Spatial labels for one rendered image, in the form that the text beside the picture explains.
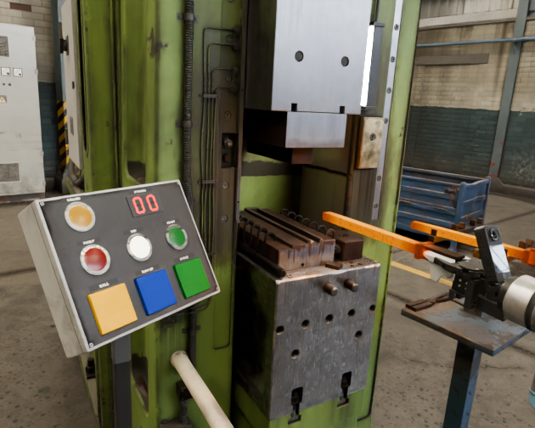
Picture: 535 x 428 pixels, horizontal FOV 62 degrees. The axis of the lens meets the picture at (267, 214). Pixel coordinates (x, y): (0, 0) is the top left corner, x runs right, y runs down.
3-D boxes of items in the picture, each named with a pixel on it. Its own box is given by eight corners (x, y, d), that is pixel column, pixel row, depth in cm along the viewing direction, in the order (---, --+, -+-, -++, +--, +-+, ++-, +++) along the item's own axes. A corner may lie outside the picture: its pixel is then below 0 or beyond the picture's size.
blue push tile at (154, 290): (178, 302, 92) (165, 268, 92) (149, 315, 85) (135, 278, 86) (172, 304, 93) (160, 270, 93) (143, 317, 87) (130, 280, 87)
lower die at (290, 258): (333, 262, 138) (335, 236, 136) (277, 272, 128) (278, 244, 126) (267, 227, 173) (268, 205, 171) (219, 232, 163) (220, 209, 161)
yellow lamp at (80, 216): (95, 228, 83) (94, 205, 82) (68, 231, 81) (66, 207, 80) (92, 224, 85) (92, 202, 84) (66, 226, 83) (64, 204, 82)
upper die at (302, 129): (344, 147, 129) (347, 114, 127) (284, 148, 119) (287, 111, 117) (272, 134, 164) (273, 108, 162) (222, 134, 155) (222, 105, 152)
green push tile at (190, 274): (211, 288, 99) (199, 256, 100) (187, 298, 93) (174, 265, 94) (206, 289, 100) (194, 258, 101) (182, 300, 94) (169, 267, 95)
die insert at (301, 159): (312, 163, 137) (313, 143, 136) (291, 164, 133) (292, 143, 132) (265, 151, 162) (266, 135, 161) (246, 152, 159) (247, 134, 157)
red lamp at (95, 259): (110, 272, 82) (109, 249, 81) (83, 275, 80) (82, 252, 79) (107, 266, 85) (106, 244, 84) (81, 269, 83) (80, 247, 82)
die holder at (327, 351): (366, 388, 150) (381, 263, 140) (268, 421, 132) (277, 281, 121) (281, 316, 198) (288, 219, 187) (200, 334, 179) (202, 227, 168)
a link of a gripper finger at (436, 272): (412, 274, 100) (447, 290, 93) (416, 249, 98) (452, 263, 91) (421, 272, 102) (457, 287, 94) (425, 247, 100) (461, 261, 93)
